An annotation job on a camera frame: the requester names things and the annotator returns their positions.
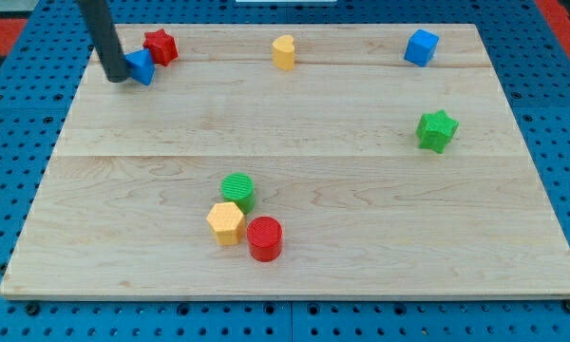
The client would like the red star block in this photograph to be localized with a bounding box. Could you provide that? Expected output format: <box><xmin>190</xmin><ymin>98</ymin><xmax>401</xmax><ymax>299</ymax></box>
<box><xmin>142</xmin><ymin>28</ymin><xmax>179</xmax><ymax>67</ymax></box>

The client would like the yellow hexagon block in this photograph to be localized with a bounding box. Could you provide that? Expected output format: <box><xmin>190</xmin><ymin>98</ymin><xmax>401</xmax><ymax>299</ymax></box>
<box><xmin>206</xmin><ymin>202</ymin><xmax>246</xmax><ymax>246</ymax></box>

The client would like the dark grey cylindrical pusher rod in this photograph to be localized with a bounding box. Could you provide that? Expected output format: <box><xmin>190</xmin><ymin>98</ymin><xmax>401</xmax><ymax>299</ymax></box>
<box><xmin>77</xmin><ymin>0</ymin><xmax>130</xmax><ymax>83</ymax></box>

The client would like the blue triangle block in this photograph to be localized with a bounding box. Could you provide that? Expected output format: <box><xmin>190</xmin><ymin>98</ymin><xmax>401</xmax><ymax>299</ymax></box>
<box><xmin>124</xmin><ymin>48</ymin><xmax>155</xmax><ymax>86</ymax></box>

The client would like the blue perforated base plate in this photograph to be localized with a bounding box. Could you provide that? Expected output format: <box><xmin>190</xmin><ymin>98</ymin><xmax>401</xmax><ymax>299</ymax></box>
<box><xmin>0</xmin><ymin>0</ymin><xmax>570</xmax><ymax>341</ymax></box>

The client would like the green cylinder block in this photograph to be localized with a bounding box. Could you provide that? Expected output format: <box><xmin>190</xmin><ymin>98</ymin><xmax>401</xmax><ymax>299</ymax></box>
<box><xmin>220</xmin><ymin>172</ymin><xmax>256</xmax><ymax>214</ymax></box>

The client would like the yellow heart block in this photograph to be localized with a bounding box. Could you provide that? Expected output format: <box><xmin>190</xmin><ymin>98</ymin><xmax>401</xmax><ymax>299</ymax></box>
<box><xmin>272</xmin><ymin>34</ymin><xmax>295</xmax><ymax>71</ymax></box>

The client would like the red cylinder block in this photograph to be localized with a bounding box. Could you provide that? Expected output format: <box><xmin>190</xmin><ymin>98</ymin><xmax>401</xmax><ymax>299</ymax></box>
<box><xmin>247</xmin><ymin>216</ymin><xmax>283</xmax><ymax>262</ymax></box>

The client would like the blue cube block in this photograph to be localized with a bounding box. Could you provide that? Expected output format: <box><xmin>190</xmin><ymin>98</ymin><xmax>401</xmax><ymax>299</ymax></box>
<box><xmin>404</xmin><ymin>29</ymin><xmax>440</xmax><ymax>67</ymax></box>

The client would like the green star block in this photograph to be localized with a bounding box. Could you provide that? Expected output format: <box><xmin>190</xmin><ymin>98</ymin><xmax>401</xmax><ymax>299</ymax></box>
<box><xmin>415</xmin><ymin>109</ymin><xmax>459</xmax><ymax>154</ymax></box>

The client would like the light wooden board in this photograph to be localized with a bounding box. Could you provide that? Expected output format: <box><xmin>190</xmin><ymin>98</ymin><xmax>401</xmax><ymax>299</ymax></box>
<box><xmin>0</xmin><ymin>25</ymin><xmax>570</xmax><ymax>301</ymax></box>

